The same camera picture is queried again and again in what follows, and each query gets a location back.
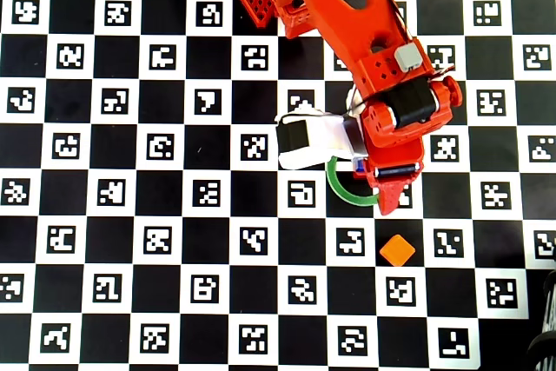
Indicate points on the black white marker checkerboard mat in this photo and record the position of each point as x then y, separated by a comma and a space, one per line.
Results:
26, 145

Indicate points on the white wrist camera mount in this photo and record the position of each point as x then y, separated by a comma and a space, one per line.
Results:
323, 141

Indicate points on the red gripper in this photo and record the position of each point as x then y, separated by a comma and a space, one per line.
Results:
396, 170

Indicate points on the red robot arm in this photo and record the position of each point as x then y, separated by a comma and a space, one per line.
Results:
343, 19

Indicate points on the orange cube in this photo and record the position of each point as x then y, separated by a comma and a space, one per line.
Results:
397, 250

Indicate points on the grey square block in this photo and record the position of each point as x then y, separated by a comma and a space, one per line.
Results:
409, 57

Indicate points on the black stand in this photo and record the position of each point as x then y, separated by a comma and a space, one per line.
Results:
548, 301

